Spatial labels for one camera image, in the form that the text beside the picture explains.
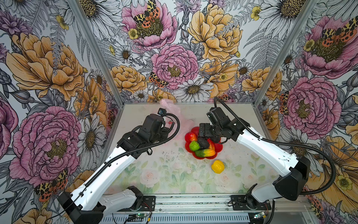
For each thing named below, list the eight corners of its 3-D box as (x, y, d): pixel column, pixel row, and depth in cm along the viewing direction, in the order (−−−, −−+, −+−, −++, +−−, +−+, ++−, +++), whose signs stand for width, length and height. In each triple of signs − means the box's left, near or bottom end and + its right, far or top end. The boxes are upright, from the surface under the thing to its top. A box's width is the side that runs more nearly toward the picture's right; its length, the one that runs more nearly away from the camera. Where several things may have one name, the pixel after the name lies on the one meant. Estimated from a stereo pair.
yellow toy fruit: (212, 173, 86) (213, 170, 81) (210, 163, 90) (212, 159, 85) (223, 173, 86) (225, 170, 81) (221, 163, 90) (223, 159, 85)
